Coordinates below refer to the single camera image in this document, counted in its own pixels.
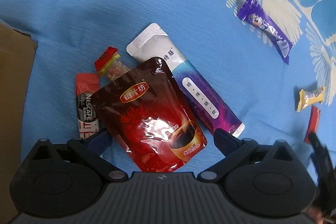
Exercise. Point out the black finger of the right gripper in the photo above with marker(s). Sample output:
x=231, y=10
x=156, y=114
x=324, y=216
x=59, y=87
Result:
x=326, y=176

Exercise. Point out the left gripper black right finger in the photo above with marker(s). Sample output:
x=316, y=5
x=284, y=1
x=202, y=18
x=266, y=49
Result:
x=236, y=152

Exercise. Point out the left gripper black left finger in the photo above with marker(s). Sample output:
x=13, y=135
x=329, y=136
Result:
x=88, y=152

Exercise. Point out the silver purple stick pack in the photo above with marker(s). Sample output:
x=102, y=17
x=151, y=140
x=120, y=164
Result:
x=204, y=101

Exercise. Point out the small red snack packet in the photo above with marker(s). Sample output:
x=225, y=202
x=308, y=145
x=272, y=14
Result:
x=313, y=123

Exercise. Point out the red Nescafe coffee stick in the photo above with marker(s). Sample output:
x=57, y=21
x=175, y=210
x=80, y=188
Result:
x=86, y=84

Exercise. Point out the dark red drink pouch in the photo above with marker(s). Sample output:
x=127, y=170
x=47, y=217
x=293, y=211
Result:
x=147, y=113

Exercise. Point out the yellow candy bar wrapper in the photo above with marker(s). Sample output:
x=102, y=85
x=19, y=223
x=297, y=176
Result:
x=307, y=98

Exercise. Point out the red yellow cereal bar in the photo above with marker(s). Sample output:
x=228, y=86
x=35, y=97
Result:
x=110, y=64

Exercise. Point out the purple candy bar wrapper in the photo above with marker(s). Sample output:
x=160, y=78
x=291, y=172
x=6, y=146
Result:
x=253, y=13

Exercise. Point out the brown cardboard box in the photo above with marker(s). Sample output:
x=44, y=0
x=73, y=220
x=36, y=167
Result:
x=17, y=57

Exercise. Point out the blue white patterned sheet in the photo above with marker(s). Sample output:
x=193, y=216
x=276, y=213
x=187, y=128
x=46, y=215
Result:
x=238, y=60

